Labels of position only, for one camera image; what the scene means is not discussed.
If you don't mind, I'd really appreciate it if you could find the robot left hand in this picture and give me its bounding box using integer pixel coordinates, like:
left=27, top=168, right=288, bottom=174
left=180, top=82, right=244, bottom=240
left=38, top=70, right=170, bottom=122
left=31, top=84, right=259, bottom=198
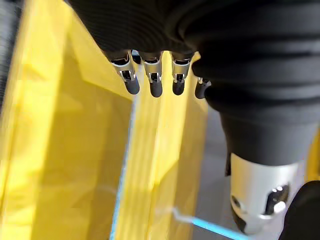
left=66, top=0, right=320, bottom=240

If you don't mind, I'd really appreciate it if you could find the yellow metal shelf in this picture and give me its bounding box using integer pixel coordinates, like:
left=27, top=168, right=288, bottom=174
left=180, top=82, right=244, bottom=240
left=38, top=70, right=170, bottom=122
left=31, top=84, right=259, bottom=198
left=0, top=0, right=210, bottom=240

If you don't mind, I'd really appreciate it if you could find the black ribbed part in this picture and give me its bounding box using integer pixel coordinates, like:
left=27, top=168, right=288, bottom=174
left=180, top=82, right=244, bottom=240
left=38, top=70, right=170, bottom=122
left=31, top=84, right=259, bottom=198
left=0, top=0, right=25, bottom=109

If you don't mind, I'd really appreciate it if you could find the yellow shelf upright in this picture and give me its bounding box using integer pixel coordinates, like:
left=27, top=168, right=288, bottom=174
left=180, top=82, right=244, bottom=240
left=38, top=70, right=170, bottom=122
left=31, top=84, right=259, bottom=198
left=303, top=129, right=320, bottom=185

